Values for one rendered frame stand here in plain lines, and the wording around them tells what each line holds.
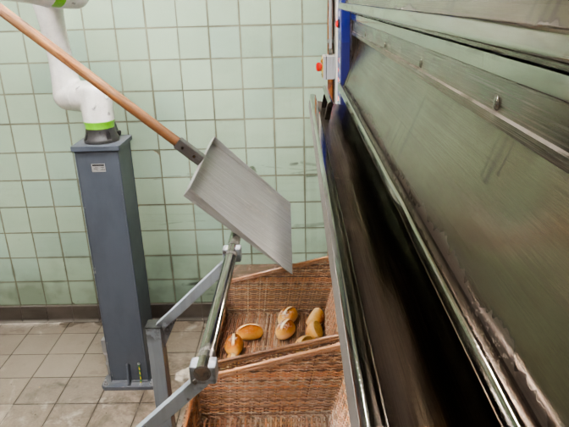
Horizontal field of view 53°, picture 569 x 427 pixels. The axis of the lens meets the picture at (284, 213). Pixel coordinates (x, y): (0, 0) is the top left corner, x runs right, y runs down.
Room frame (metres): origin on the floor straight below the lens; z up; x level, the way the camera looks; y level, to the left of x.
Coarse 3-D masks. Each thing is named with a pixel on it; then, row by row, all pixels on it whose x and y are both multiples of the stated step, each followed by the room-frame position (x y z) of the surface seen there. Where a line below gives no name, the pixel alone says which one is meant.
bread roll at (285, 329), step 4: (284, 320) 1.80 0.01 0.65; (288, 320) 1.80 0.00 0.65; (280, 324) 1.78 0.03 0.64; (284, 324) 1.78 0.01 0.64; (288, 324) 1.78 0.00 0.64; (292, 324) 1.79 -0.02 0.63; (276, 328) 1.79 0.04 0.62; (280, 328) 1.77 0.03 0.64; (284, 328) 1.77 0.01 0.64; (288, 328) 1.77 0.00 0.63; (292, 328) 1.78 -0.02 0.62; (276, 332) 1.77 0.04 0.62; (280, 332) 1.76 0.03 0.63; (284, 332) 1.76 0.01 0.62; (288, 332) 1.76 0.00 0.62; (292, 332) 1.77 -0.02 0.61; (280, 336) 1.75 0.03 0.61; (284, 336) 1.75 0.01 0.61; (288, 336) 1.76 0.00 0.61
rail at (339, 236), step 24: (312, 96) 1.94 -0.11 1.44; (336, 192) 0.93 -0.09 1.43; (336, 216) 0.81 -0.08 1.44; (336, 240) 0.72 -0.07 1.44; (336, 264) 0.66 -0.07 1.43; (360, 312) 0.53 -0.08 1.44; (360, 336) 0.48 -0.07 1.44; (360, 360) 0.44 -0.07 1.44; (360, 384) 0.41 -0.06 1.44; (360, 408) 0.38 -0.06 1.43; (384, 408) 0.38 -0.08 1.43
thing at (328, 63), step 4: (324, 56) 2.55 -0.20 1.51; (328, 56) 2.55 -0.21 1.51; (332, 56) 2.54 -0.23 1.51; (324, 60) 2.54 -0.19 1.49; (328, 60) 2.54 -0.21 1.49; (332, 60) 2.54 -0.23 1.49; (324, 64) 2.54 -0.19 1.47; (328, 64) 2.54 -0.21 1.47; (332, 64) 2.54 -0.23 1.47; (324, 68) 2.54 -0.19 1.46; (328, 68) 2.54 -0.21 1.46; (332, 68) 2.54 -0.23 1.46; (324, 72) 2.54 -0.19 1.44; (328, 72) 2.54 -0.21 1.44; (332, 72) 2.54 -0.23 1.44; (324, 76) 2.54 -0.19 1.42; (328, 76) 2.54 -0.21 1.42; (332, 76) 2.54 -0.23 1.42
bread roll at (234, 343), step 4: (232, 336) 1.71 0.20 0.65; (236, 336) 1.71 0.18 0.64; (228, 340) 1.70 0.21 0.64; (232, 340) 1.69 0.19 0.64; (236, 340) 1.69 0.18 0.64; (240, 340) 1.71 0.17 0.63; (228, 344) 1.68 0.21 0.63; (232, 344) 1.67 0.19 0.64; (236, 344) 1.68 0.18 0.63; (240, 344) 1.69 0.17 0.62; (224, 348) 1.69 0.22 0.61; (228, 348) 1.67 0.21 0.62; (232, 348) 1.66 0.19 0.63; (236, 348) 1.67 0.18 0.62; (240, 348) 1.68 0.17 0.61; (228, 352) 1.66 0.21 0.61; (236, 352) 1.66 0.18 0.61
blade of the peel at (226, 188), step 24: (216, 144) 1.92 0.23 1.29; (216, 168) 1.72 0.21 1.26; (240, 168) 1.89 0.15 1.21; (192, 192) 1.37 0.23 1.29; (216, 192) 1.53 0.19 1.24; (240, 192) 1.67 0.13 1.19; (264, 192) 1.82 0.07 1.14; (216, 216) 1.37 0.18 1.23; (240, 216) 1.50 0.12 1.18; (264, 216) 1.62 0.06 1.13; (288, 216) 1.77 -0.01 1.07; (264, 240) 1.45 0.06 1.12; (288, 240) 1.57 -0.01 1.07; (288, 264) 1.41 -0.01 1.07
